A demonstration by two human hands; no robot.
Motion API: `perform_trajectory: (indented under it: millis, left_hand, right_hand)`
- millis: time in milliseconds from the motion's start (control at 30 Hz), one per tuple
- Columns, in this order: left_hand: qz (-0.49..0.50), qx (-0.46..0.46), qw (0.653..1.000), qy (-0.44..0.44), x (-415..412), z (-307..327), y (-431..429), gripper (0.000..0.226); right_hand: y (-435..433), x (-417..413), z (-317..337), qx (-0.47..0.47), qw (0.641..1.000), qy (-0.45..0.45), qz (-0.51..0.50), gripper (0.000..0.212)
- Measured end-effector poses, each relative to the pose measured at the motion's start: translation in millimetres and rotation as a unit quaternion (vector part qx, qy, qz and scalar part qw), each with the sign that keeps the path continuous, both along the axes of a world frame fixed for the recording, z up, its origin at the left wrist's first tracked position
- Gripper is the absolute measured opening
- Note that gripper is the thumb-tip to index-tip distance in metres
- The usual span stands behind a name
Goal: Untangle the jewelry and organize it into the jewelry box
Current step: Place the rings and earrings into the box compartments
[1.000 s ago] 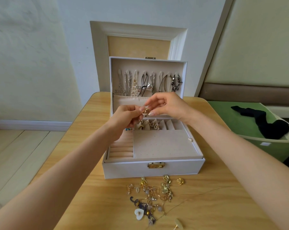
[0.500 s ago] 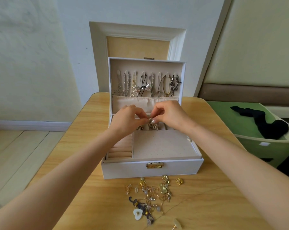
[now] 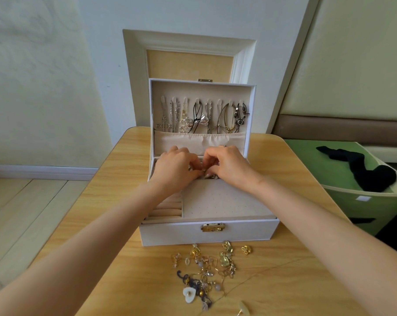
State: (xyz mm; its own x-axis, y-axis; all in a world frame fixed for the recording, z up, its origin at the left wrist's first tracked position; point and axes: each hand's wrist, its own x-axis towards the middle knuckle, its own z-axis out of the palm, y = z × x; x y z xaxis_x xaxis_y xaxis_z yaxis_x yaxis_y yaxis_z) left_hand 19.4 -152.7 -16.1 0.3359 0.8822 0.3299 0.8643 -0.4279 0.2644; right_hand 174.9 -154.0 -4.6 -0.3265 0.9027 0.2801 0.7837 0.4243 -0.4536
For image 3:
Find person's left hand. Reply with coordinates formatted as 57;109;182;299
150;146;205;198

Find person's right hand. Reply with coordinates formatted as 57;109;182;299
202;145;262;194

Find white jewelry box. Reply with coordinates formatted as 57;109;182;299
138;78;281;248

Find brown cord bead necklace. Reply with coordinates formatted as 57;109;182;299
216;101;236;134

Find square pendant cord necklace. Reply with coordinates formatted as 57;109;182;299
233;102;251;133

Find silver cross pendant necklace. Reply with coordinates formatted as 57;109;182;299
158;95;171;132

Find slim silver rope chain necklace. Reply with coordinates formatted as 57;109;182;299
170;97;180;133

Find silver link chain necklace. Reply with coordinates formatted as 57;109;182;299
206;100;214;134

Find bow pendant cord necklace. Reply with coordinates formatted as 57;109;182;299
188;98;210;134

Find small earrings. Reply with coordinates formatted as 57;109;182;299
171;240;254;316

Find person's right forearm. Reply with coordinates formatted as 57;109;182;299
248;177;397;316

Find person's left forearm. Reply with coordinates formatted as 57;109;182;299
0;184;170;316

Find black cloth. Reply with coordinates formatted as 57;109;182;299
316;145;397;194

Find beige padded wall panel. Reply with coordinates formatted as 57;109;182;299
272;0;397;147

